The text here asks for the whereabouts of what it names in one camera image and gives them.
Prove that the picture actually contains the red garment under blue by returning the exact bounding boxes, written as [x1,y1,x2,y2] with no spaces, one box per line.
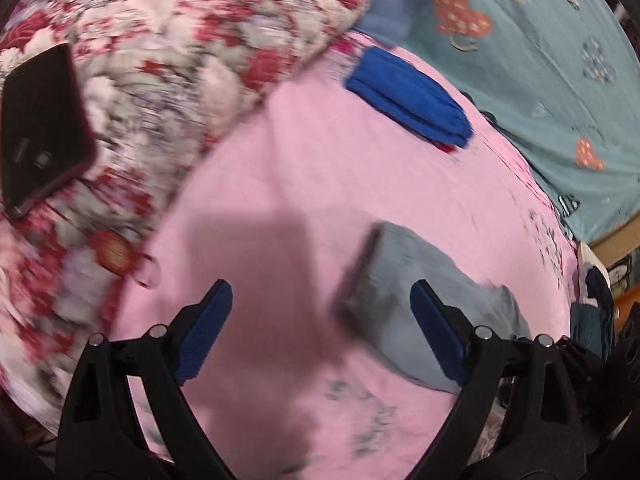
[434,142,457,154]

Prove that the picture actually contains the navy white garment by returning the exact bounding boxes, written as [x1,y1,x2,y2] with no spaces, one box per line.
[577,242,613,308]

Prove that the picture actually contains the grey pants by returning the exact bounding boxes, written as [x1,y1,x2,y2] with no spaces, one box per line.
[336,222,532,393]

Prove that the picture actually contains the pink bedspread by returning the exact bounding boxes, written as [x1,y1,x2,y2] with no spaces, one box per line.
[106,29,582,480]

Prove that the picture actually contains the dark teal folded clothes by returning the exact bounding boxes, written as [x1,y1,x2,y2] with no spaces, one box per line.
[570,302,614,362]

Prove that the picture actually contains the wooden bed frame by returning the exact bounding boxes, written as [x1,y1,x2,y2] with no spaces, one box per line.
[589,214,640,269]

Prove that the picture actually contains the floral red white quilt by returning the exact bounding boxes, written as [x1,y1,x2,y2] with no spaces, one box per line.
[1,0,372,431]

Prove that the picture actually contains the teal patterned sheet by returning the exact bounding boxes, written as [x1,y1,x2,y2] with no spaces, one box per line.
[405,0,639,243]

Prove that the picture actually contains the blue folded garment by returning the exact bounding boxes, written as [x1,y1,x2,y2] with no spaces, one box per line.
[345,47,473,150]

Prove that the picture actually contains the black smartphone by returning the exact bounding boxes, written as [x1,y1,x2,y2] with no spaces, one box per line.
[1,44,98,221]

